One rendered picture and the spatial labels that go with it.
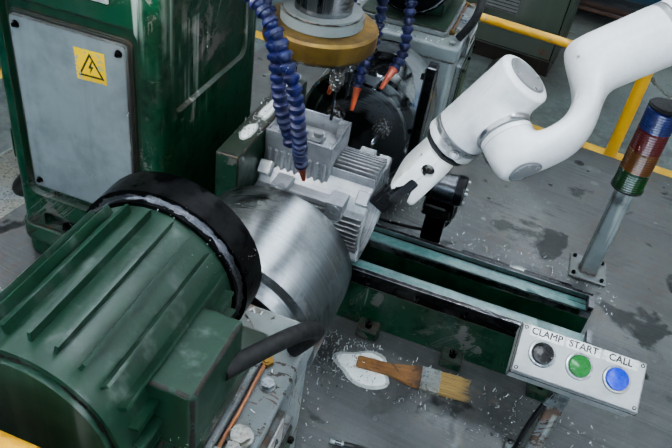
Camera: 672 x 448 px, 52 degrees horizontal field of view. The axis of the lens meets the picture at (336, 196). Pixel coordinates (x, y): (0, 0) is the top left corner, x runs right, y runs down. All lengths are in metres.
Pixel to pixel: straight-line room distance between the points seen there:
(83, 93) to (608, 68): 0.77
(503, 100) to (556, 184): 0.91
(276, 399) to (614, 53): 0.63
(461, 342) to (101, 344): 0.85
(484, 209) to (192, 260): 1.14
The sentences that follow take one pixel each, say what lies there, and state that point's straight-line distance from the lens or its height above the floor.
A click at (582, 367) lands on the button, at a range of 1.01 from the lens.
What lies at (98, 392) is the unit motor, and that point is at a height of 1.33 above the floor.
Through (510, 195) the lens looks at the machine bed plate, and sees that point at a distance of 1.75.
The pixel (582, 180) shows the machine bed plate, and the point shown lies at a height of 0.80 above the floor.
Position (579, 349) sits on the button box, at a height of 1.08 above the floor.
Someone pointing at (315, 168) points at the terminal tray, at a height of 1.10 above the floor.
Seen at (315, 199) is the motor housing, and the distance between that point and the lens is 1.15.
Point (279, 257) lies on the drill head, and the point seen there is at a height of 1.15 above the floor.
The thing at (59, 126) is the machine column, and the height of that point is 1.12.
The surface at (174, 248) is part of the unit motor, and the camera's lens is 0.62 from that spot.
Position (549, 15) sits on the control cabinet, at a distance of 4.25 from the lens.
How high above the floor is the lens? 1.76
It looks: 37 degrees down
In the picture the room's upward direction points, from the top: 9 degrees clockwise
